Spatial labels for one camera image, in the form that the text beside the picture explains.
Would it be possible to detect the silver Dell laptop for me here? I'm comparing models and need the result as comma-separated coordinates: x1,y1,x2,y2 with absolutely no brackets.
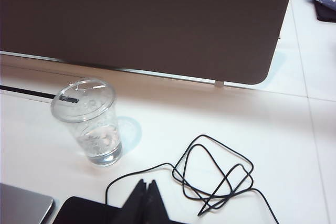
0,183,54,224

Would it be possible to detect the black mouse pad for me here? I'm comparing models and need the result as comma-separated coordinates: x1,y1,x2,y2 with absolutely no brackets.
52,195,201,224

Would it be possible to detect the tall clear cup white logo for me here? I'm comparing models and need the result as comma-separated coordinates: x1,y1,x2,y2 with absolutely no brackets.
50,77,123,167

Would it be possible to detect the wide brown desk partition panel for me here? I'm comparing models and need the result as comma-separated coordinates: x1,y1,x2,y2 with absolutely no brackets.
0,0,293,87

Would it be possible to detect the black mouse cable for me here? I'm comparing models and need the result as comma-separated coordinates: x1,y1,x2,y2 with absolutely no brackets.
105,134,280,224

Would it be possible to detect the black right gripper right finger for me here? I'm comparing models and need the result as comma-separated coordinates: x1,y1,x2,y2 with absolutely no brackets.
146,179,170,224

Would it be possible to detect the black soft bag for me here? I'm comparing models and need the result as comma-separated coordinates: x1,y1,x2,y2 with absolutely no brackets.
311,0,336,23

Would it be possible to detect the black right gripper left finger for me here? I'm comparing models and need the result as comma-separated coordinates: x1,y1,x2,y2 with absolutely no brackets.
122,179,149,224

